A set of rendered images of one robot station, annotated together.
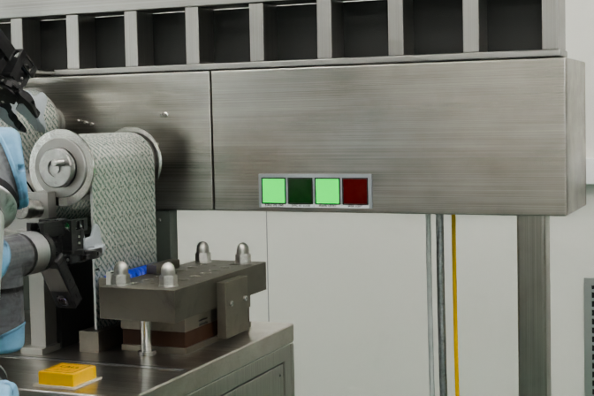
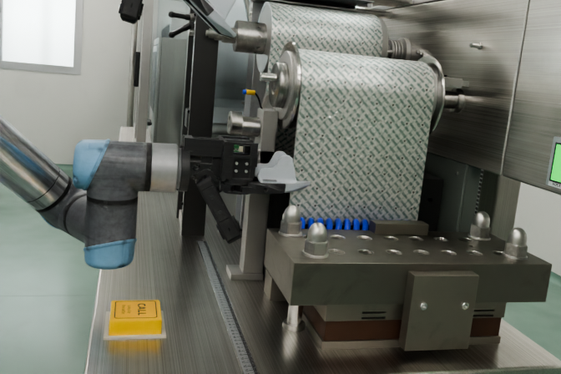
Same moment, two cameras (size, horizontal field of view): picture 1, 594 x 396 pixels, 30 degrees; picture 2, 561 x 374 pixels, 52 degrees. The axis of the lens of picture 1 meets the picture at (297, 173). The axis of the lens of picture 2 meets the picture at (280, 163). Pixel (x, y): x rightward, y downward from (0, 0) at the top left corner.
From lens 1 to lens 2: 155 cm
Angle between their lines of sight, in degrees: 52
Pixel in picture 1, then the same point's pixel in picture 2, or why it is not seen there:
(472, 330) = not seen: outside the picture
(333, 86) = not seen: outside the picture
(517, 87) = not seen: outside the picture
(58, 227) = (213, 147)
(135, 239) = (377, 187)
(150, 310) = (281, 277)
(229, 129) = (536, 68)
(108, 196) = (329, 128)
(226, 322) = (408, 329)
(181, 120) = (492, 53)
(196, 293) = (352, 275)
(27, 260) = (132, 174)
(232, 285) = (432, 281)
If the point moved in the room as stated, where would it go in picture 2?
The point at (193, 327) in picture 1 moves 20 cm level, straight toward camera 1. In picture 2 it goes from (345, 318) to (231, 357)
